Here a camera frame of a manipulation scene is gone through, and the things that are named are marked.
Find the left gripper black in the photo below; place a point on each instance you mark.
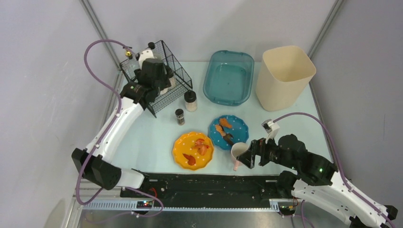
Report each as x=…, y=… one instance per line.
x=164, y=81

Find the white spice jar black lid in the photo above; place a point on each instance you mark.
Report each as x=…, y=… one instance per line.
x=172, y=83

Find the glass bottle gold pump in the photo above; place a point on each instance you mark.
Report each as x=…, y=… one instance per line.
x=131, y=63

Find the aluminium frame post right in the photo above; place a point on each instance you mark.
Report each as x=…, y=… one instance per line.
x=334, y=11

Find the teal plastic tub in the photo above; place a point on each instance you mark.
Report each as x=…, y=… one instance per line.
x=229, y=78

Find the shrimp piece lower orange plate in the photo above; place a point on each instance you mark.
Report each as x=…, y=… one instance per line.
x=190, y=159

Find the dark sauce bottle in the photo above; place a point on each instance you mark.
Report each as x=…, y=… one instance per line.
x=156, y=55

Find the orange dotted plate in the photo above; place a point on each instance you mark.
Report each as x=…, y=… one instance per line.
x=184, y=144

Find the aluminium frame post left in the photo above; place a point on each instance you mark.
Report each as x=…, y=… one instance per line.
x=96, y=23

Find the small black cap bottle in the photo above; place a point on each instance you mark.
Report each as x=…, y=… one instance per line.
x=190, y=98

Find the blue dotted plate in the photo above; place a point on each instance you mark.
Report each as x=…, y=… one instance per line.
x=239, y=130

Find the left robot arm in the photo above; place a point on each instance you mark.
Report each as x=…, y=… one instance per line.
x=94, y=162

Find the dark food scrap blue plate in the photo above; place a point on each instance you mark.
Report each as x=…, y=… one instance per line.
x=227, y=137

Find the orange food on blue plate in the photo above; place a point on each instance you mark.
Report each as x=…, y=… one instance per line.
x=224, y=123

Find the pink white mug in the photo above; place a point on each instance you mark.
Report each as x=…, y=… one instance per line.
x=236, y=150

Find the salmon piece on blue plate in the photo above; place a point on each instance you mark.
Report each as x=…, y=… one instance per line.
x=220, y=130

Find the black wire rack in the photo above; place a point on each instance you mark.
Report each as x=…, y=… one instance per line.
x=150, y=98

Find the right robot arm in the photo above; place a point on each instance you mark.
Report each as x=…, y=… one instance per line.
x=316, y=180

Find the aluminium frame post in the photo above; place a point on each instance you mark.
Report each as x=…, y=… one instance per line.
x=96, y=23
x=334, y=11

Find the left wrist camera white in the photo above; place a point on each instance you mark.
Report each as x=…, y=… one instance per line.
x=142, y=56

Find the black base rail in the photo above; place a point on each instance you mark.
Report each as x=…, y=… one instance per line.
x=203, y=191

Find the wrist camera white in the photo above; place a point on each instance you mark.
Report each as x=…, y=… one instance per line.
x=142, y=56
x=272, y=128

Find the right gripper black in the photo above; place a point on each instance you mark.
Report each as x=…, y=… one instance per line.
x=257, y=152

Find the shrimp piece orange plate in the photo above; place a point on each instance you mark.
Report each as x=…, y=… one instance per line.
x=190, y=159
x=200, y=147

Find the cream waste bin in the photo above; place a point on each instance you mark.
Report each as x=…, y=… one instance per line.
x=284, y=74

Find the small pepper shaker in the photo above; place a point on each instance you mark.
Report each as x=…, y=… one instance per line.
x=179, y=113

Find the shrimp piece upper orange plate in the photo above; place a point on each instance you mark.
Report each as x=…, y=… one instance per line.
x=200, y=147

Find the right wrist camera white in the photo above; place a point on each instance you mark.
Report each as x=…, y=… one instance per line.
x=272, y=128

